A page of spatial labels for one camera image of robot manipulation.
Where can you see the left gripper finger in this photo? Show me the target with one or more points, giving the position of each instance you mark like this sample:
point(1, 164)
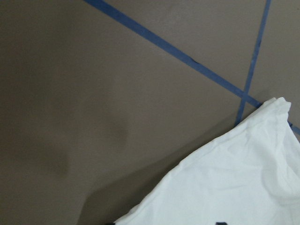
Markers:
point(220, 223)

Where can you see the white long-sleeve printed t-shirt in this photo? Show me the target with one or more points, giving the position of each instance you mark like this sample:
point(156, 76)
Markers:
point(248, 176)

